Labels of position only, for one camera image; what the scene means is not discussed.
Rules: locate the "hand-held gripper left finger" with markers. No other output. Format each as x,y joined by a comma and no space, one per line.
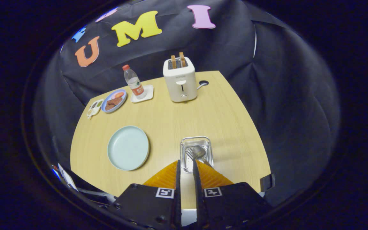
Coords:
177,207

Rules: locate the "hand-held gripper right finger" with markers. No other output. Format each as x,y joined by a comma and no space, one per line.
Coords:
199,207

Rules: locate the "metal spoon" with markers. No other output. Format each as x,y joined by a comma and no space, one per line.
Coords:
199,151

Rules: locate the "metal drain basket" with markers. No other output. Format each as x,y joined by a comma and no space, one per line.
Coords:
187,163

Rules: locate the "light green plate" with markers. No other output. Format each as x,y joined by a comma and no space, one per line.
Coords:
128,148

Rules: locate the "white flat object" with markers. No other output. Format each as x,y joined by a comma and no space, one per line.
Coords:
66,177

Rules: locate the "blue plate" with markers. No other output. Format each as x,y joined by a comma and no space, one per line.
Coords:
121,103

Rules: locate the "white toaster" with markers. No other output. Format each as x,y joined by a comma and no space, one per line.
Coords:
180,89

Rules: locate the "white square coaster tray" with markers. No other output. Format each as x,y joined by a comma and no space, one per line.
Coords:
149,92

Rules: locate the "brown meat slices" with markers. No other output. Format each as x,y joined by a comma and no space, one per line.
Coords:
113,103

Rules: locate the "small blue object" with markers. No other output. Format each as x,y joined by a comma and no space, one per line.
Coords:
55,173

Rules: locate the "orange food slice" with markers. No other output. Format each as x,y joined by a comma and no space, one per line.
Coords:
119,94

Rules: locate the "white divided sauce dish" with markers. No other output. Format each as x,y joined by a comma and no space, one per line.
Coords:
94,108

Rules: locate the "clear water bottle red cap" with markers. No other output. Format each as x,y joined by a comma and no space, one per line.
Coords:
133,83

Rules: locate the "brown toast slice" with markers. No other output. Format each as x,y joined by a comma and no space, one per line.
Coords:
182,59
173,61

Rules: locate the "black backdrop cloth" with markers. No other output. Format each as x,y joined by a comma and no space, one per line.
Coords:
235,48

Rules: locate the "black table edge bracket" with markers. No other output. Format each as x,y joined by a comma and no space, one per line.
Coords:
267,182

